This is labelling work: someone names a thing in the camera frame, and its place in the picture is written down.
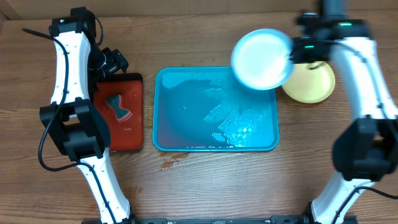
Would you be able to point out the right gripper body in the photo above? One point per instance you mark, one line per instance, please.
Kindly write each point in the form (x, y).
(308, 51)

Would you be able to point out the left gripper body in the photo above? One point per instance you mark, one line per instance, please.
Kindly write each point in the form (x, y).
(106, 64)

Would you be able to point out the green plate back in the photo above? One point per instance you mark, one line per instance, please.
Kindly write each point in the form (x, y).
(310, 82)

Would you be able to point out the dark sponge with orange base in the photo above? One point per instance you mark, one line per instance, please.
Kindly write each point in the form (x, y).
(121, 113)

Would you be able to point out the light blue plate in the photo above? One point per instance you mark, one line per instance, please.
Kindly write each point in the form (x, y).
(261, 60)

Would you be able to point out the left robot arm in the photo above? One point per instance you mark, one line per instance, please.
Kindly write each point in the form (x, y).
(76, 127)

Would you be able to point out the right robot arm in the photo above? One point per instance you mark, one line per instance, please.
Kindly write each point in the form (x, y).
(367, 150)

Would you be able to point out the red and black tray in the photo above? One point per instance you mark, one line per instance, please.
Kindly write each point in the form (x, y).
(129, 134)

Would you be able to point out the blue plastic tray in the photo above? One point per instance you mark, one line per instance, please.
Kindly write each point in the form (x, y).
(205, 109)

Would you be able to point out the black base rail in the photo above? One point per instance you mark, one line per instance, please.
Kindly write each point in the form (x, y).
(275, 219)

